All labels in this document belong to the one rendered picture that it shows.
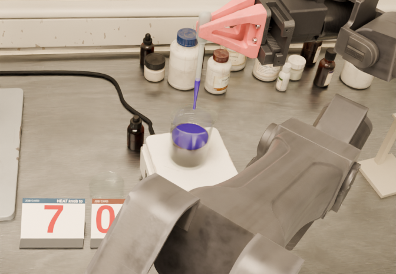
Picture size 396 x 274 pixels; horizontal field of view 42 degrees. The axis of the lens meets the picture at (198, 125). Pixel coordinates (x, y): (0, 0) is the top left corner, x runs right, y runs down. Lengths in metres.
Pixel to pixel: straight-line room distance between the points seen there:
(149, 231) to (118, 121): 0.72
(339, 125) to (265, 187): 0.22
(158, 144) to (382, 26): 0.37
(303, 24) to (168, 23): 0.50
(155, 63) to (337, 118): 0.56
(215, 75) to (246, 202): 0.73
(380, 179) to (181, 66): 0.42
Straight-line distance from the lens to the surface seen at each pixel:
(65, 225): 0.80
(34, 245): 0.81
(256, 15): 0.62
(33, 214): 0.81
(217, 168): 0.79
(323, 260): 0.84
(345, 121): 0.54
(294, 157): 0.39
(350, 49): 0.66
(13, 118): 0.98
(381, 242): 0.89
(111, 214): 0.80
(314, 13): 0.65
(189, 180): 0.76
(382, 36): 0.65
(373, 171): 0.98
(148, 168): 0.80
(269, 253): 0.26
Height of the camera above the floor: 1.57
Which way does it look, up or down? 43 degrees down
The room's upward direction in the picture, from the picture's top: 8 degrees clockwise
